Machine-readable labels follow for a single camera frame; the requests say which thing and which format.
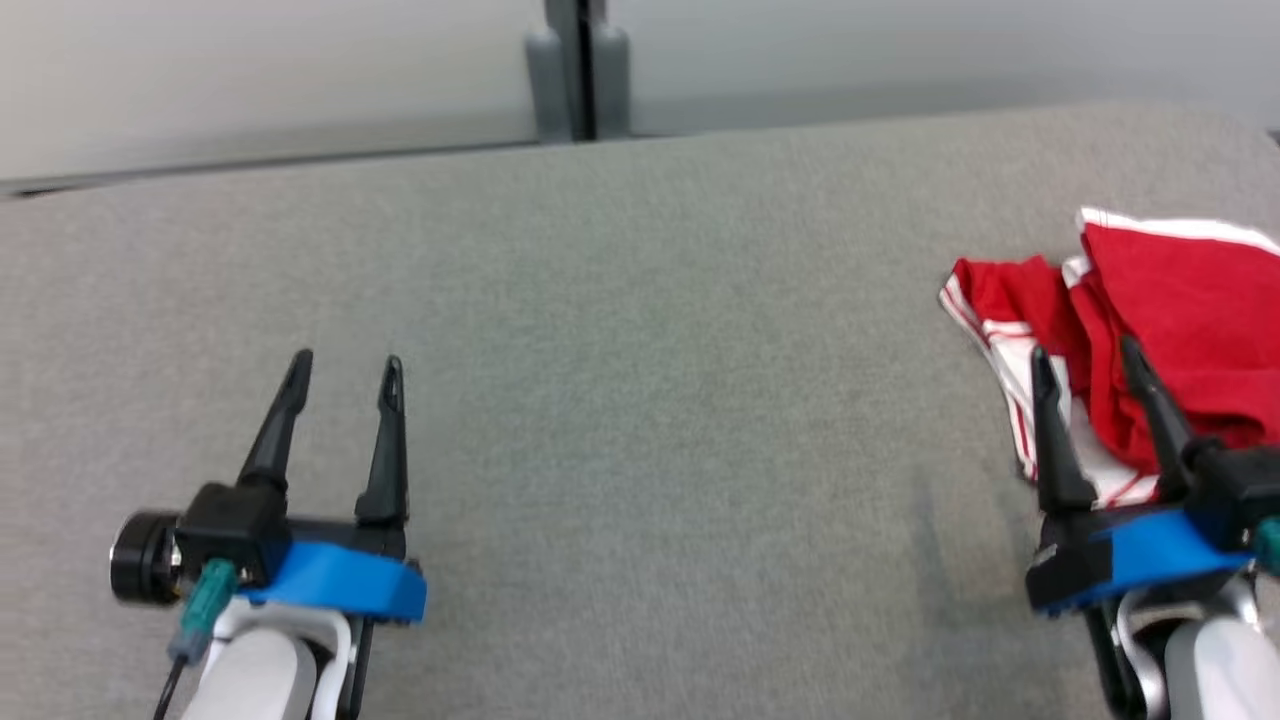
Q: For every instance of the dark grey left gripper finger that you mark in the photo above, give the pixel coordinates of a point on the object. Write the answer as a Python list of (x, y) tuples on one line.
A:
[(388, 470), (275, 450)]

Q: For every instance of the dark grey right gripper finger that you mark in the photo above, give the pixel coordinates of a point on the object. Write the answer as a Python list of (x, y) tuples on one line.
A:
[(1165, 440), (1058, 470)]

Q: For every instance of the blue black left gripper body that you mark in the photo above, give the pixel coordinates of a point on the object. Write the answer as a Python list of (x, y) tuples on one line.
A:
[(350, 585)]

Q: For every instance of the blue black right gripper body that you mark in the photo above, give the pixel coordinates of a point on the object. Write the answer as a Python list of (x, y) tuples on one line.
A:
[(1150, 555)]

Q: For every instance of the red white sports shirt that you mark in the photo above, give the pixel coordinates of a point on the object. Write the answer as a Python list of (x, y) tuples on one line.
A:
[(1010, 295)]

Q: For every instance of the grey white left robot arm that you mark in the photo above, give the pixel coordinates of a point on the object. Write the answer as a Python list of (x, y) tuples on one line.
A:
[(255, 670)]

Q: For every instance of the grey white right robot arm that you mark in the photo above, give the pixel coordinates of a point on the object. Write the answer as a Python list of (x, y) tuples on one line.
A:
[(1215, 670)]

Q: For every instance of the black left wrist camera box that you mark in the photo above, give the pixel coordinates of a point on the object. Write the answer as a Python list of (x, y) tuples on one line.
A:
[(235, 530)]

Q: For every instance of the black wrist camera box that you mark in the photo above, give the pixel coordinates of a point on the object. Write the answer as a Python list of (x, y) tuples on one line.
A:
[(235, 530), (1240, 490)]

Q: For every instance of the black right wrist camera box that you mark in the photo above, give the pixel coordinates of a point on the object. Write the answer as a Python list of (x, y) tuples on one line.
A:
[(1240, 490)]

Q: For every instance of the grey double partition post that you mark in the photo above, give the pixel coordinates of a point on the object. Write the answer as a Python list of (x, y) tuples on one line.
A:
[(548, 80)]

